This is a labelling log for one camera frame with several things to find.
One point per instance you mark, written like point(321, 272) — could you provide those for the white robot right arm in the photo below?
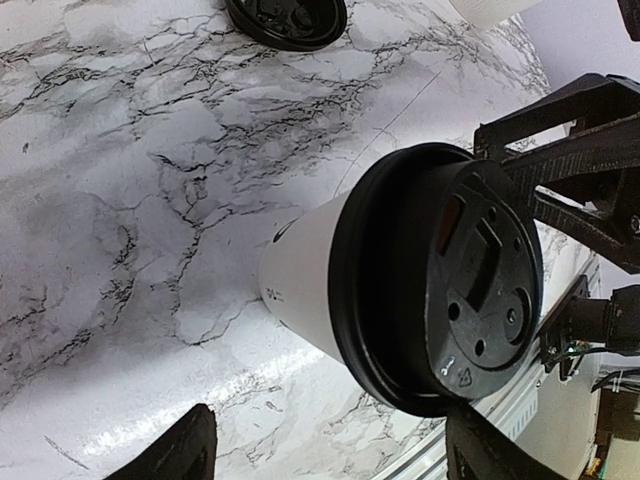
point(610, 326)

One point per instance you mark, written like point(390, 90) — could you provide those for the white paper coffee cup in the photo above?
point(304, 270)

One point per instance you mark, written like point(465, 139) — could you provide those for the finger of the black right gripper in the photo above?
point(591, 100)
point(591, 195)

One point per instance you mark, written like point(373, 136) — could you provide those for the black cup lid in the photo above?
point(435, 281)

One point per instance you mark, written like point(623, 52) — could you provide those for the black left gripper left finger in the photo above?
point(187, 450)

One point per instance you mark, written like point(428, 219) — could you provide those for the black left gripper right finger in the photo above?
point(477, 450)

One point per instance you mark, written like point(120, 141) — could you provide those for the aluminium front rail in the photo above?
point(551, 420)

